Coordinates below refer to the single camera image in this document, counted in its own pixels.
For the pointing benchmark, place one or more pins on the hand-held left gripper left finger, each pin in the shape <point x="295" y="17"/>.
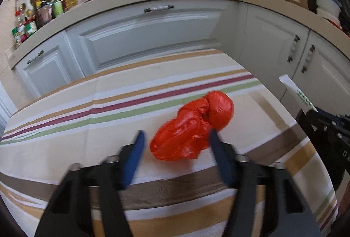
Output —
<point x="134" y="160"/>

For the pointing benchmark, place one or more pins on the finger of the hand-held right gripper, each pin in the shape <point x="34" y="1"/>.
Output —
<point x="330" y="124"/>

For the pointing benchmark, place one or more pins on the striped tablecloth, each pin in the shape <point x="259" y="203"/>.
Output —
<point x="82" y="130"/>

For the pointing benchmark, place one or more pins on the red plastic bag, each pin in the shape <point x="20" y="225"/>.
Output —
<point x="188" y="130"/>

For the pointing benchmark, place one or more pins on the group of condiment bottles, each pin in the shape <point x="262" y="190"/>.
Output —
<point x="41" y="12"/>

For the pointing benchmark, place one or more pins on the white tube green dots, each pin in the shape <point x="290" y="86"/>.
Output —
<point x="296" y="92"/>

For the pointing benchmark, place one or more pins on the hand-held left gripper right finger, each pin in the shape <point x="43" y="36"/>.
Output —
<point x="221" y="157"/>

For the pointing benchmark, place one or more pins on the white door frame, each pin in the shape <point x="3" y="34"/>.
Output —
<point x="5" y="105"/>

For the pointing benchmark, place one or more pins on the stack of white bowls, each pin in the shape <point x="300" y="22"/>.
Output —
<point x="328" y="5"/>

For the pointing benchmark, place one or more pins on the white kitchen cabinet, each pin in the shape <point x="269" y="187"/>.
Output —
<point x="153" y="42"/>

